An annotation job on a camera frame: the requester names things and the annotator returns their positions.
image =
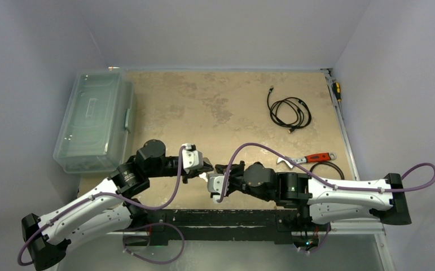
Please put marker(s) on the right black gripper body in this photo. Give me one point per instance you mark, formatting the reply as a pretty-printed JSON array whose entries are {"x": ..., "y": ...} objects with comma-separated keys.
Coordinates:
[{"x": 225, "y": 178}]

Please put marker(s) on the silver key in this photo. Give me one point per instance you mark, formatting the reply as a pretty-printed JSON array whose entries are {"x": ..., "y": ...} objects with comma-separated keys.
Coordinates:
[{"x": 204, "y": 176}]

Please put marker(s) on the yellow black screwdriver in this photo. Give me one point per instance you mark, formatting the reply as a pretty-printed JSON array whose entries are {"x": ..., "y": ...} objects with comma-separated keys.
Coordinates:
[{"x": 336, "y": 91}]

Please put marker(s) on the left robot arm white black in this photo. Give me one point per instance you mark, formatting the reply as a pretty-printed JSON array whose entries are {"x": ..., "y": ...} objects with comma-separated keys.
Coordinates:
[{"x": 47, "y": 237}]

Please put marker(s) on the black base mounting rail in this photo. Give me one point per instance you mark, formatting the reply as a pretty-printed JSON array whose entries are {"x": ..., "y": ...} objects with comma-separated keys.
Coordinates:
[{"x": 280, "y": 226}]

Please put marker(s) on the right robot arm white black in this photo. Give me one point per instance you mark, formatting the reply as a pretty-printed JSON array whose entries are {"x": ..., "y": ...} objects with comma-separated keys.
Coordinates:
[{"x": 318, "y": 202}]

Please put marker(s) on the clear plastic storage bin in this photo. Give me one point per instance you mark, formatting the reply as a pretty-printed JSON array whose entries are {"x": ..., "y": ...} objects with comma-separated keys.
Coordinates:
[{"x": 95, "y": 127}]

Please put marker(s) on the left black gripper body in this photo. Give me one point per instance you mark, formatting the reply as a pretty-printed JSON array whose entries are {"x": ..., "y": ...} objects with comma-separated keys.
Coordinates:
[{"x": 185, "y": 175}]

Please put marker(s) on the red handled adjustable wrench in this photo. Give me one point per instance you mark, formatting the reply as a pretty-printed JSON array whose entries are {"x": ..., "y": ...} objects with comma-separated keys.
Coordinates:
[{"x": 314, "y": 158}]

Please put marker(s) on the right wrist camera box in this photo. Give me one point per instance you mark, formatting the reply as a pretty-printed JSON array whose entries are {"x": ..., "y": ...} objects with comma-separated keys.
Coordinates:
[{"x": 215, "y": 186}]

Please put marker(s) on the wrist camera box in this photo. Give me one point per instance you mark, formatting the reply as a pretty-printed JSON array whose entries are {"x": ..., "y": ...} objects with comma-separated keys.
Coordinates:
[
  {"x": 191, "y": 157},
  {"x": 215, "y": 186}
]

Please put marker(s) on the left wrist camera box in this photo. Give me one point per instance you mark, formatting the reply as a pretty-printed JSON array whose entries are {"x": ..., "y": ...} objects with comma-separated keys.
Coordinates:
[{"x": 191, "y": 157}]

